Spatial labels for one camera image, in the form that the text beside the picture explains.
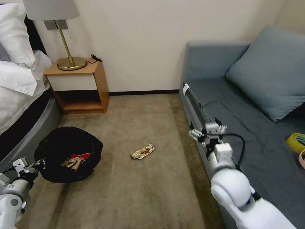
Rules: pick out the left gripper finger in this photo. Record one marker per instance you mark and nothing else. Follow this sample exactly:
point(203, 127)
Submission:
point(39, 163)
point(33, 169)

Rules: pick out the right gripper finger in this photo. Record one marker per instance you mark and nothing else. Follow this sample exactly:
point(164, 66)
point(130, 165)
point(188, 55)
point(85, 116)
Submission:
point(195, 134)
point(221, 128)

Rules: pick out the black mesh trash bin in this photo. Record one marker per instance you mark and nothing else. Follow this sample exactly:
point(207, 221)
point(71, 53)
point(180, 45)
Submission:
point(50, 143)

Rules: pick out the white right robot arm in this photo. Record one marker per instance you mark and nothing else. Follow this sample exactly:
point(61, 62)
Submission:
point(228, 186)

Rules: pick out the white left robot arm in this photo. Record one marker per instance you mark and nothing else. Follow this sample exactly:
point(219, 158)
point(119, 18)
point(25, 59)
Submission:
point(14, 190)

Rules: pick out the blue-grey sofa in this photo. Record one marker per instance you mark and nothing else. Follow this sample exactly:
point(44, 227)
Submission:
point(238, 107)

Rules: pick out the crumpled brown paper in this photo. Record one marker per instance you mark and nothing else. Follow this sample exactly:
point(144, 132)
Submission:
point(71, 164)

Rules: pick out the grey bed base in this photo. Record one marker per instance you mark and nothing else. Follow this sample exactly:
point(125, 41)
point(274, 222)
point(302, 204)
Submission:
point(31, 128)

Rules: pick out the red wrapper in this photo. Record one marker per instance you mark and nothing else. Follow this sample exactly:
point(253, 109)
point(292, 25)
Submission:
point(81, 156)

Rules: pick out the white sofa tag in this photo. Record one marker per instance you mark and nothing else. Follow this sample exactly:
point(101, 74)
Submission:
point(186, 89)

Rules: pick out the gold brown snack wrapper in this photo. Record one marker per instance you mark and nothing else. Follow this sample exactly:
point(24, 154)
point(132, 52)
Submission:
point(143, 151)

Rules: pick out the dark baseboard strip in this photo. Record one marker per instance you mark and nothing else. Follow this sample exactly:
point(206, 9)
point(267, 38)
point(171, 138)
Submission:
point(143, 92)

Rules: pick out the blue-grey cushion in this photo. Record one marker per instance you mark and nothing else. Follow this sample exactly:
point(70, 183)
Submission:
point(269, 76)

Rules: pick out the yellow tape roll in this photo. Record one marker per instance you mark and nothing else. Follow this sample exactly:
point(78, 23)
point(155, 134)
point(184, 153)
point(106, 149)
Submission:
point(292, 143)

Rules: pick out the pink tape roll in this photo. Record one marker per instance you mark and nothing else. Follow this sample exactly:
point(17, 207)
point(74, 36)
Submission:
point(301, 158)

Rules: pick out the wooden nightstand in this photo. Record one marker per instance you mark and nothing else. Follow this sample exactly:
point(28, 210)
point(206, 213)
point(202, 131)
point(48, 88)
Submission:
point(76, 82)

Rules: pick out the brass table lamp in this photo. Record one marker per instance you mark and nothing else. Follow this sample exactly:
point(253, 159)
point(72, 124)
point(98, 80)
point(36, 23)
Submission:
point(71, 63)

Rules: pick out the black headboard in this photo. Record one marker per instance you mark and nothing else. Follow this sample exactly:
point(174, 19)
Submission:
point(35, 35)

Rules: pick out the white pillow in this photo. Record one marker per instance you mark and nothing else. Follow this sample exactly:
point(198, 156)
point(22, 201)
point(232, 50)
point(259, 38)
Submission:
point(14, 35)

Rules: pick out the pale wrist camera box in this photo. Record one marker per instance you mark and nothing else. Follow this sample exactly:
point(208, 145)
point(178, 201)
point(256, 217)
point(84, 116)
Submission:
point(211, 128)
point(19, 164)

